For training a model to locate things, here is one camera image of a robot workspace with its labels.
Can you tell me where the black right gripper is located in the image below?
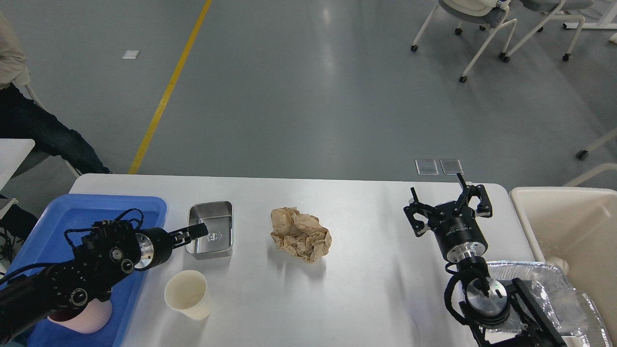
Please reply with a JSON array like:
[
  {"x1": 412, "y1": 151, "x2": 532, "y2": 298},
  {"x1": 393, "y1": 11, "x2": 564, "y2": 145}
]
[{"x1": 403, "y1": 173, "x2": 493, "y2": 263}]

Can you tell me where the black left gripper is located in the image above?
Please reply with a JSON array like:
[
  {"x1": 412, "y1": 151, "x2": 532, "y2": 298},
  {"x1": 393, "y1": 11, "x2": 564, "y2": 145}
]
[{"x1": 134, "y1": 223, "x2": 209, "y2": 271}]

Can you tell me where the steel rectangular container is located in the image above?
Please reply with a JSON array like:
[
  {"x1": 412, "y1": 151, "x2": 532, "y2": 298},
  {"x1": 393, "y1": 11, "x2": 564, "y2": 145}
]
[{"x1": 185, "y1": 200, "x2": 234, "y2": 260}]

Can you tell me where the cream paper cup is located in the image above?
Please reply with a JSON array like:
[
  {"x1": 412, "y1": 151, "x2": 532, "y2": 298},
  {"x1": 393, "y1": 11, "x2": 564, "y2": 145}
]
[{"x1": 164, "y1": 270, "x2": 212, "y2": 320}]

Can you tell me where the pink plastic mug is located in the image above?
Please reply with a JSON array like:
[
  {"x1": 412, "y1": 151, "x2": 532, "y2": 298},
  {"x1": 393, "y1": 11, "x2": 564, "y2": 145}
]
[{"x1": 48, "y1": 299, "x2": 113, "y2": 334}]

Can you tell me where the aluminium foil tray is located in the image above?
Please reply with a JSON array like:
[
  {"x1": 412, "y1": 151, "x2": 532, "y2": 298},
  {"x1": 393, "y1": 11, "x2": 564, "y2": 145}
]
[{"x1": 488, "y1": 261, "x2": 610, "y2": 347}]

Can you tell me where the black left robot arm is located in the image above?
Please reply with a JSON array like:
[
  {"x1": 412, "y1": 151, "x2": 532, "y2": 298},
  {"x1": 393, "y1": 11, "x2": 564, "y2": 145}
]
[{"x1": 0, "y1": 209, "x2": 209, "y2": 344}]

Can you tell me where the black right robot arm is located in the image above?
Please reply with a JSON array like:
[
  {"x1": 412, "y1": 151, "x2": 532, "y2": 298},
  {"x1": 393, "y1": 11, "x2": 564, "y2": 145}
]
[{"x1": 403, "y1": 173, "x2": 566, "y2": 347}]

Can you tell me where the right floor socket plate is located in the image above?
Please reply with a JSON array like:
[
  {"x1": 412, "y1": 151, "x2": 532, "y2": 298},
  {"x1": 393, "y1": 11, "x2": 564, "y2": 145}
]
[{"x1": 439, "y1": 159, "x2": 465, "y2": 175}]

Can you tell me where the floor socket plate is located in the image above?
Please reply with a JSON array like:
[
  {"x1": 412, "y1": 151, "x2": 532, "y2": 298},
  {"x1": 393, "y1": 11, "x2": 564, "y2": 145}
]
[
  {"x1": 439, "y1": 159, "x2": 465, "y2": 175},
  {"x1": 415, "y1": 160, "x2": 440, "y2": 176}
]

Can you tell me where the left floor socket plate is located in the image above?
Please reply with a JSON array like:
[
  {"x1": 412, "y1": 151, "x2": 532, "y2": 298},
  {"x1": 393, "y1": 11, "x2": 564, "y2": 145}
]
[{"x1": 415, "y1": 160, "x2": 440, "y2": 176}]

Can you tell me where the crumpled brown paper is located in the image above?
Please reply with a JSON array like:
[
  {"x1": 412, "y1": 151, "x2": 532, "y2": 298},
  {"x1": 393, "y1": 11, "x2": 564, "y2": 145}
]
[{"x1": 270, "y1": 207, "x2": 332, "y2": 264}]

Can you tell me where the beige plastic bin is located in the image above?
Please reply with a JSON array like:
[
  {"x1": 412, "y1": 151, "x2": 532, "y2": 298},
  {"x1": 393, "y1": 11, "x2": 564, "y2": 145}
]
[{"x1": 510, "y1": 187, "x2": 617, "y2": 343}]

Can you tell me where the blue plastic tray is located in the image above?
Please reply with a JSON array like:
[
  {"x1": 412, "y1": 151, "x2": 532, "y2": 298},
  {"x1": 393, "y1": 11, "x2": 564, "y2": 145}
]
[{"x1": 1, "y1": 195, "x2": 167, "y2": 347}]

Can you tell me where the white chair leg right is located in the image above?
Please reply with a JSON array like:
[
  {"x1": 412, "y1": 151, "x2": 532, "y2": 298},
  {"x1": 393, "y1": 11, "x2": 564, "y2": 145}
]
[{"x1": 564, "y1": 127, "x2": 617, "y2": 187}]

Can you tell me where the white side table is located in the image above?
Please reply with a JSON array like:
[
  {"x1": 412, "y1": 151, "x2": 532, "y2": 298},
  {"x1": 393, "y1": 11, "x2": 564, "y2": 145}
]
[{"x1": 0, "y1": 138, "x2": 35, "y2": 190}]

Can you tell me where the person in beige sweater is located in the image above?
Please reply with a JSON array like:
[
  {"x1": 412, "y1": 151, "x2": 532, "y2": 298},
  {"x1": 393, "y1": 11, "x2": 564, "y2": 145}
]
[{"x1": 0, "y1": 15, "x2": 111, "y2": 174}]

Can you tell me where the white grey office chair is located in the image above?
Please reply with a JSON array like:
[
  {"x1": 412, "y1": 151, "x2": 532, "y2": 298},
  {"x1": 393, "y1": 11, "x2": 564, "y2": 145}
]
[{"x1": 410, "y1": 0, "x2": 518, "y2": 83}]

